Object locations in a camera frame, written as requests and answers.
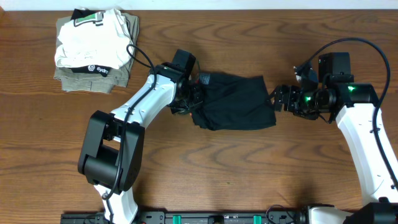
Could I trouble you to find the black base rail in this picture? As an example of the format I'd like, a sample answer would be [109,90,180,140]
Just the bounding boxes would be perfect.
[60,210,307,224]

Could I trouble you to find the black leggings with red waistband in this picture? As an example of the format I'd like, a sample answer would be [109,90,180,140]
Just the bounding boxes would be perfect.
[192,73,276,131]

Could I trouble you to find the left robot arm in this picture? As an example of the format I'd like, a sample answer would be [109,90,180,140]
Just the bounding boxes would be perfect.
[78,62,198,223]

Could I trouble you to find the khaki folded garment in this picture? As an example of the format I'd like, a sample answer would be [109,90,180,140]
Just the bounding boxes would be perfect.
[53,12,139,93]

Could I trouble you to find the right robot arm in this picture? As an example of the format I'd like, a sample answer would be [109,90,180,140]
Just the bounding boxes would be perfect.
[271,83,397,223]

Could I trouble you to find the white folded t-shirt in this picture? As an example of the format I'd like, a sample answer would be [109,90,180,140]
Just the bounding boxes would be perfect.
[55,9,132,69]

